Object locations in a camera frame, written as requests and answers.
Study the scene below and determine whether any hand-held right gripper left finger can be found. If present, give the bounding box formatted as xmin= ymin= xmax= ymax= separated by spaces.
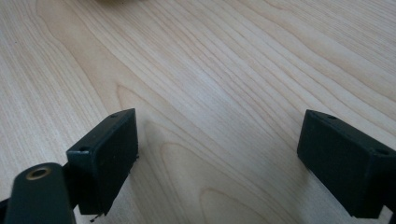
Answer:
xmin=65 ymin=107 xmax=139 ymax=217

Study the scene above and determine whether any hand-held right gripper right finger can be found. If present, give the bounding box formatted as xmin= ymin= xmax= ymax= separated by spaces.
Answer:
xmin=296 ymin=108 xmax=396 ymax=219

